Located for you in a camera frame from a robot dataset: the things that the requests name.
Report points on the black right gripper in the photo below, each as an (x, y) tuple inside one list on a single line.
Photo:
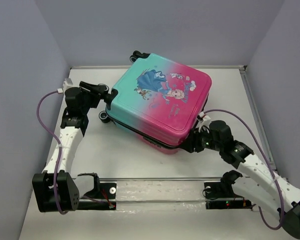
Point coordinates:
[(192, 140)]

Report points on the pink and teal kids suitcase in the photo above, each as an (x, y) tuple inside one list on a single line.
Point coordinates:
[(158, 100)]

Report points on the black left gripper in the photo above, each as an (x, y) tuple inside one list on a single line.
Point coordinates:
[(96, 90)]

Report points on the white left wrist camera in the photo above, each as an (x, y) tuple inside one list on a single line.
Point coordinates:
[(67, 83)]

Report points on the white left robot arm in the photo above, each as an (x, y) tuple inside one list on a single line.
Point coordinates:
[(54, 188)]

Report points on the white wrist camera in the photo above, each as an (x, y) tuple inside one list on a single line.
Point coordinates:
[(67, 83), (204, 121)]

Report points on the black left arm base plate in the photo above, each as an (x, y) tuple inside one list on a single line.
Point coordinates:
[(102, 199)]

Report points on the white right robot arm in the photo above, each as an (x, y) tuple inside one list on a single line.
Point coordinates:
[(251, 177)]

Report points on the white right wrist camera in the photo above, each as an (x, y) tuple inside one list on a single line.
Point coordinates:
[(204, 121)]

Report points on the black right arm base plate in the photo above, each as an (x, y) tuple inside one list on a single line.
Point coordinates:
[(220, 196)]

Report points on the silver aluminium rail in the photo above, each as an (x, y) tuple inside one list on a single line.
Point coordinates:
[(207, 179)]

